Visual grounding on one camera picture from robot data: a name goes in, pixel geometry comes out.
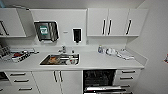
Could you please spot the stainless steel dishwasher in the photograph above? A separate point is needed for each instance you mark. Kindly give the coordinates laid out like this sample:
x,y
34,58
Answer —
x,y
98,81

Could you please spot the black soap dispenser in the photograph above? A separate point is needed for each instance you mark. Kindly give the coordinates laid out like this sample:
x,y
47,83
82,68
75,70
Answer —
x,y
77,35

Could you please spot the blue dish soap bottle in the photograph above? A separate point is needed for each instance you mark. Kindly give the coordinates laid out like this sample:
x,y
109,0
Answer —
x,y
100,49

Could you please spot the white mug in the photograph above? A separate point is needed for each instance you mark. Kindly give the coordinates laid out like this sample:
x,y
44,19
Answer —
x,y
72,61

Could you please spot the chrome sink faucet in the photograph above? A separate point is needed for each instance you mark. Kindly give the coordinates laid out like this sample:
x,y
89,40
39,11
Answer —
x,y
63,50

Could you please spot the stainless steel sink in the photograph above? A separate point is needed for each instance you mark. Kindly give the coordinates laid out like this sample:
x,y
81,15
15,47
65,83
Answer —
x,y
60,63

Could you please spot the orange bowl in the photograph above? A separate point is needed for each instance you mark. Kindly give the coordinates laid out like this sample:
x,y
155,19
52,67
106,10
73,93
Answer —
x,y
53,60

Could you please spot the steel paper towel dispenser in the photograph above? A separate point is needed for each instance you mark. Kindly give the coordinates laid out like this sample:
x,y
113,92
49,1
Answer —
x,y
46,31

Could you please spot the white two-door base cabinet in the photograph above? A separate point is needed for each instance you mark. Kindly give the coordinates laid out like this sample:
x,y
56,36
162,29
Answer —
x,y
58,82

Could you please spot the white drawer unit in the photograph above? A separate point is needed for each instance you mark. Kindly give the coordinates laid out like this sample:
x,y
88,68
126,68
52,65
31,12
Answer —
x,y
21,83
128,78

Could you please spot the dish rack with dishes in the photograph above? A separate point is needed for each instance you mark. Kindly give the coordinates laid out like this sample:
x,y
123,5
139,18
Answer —
x,y
18,56

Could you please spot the black built-in microwave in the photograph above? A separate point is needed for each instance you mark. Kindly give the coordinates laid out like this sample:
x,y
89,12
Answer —
x,y
2,76

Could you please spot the light blue spray bottle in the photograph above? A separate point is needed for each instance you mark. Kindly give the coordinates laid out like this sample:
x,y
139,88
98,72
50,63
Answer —
x,y
1,3

